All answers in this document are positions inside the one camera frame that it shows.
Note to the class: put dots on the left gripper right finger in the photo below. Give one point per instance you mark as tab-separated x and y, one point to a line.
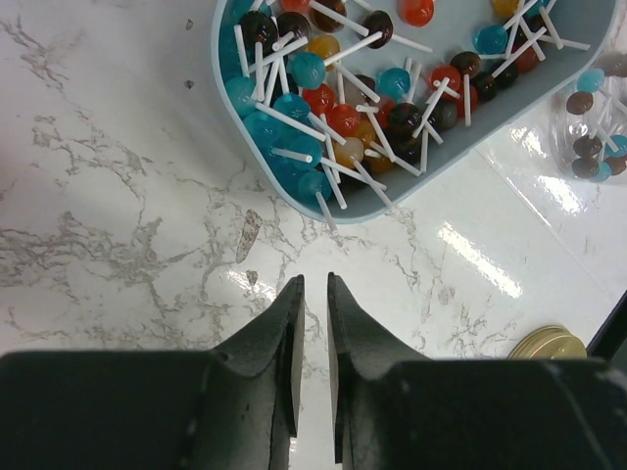
394	408

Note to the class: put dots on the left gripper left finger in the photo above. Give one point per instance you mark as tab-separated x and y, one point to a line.
235	406

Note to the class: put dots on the blue tray of lollipops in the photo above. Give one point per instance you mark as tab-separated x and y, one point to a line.
349	107

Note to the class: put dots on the clear plastic jar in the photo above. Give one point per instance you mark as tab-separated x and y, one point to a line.
588	132

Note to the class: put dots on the gold jar lid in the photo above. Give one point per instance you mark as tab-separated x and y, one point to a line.
549	342

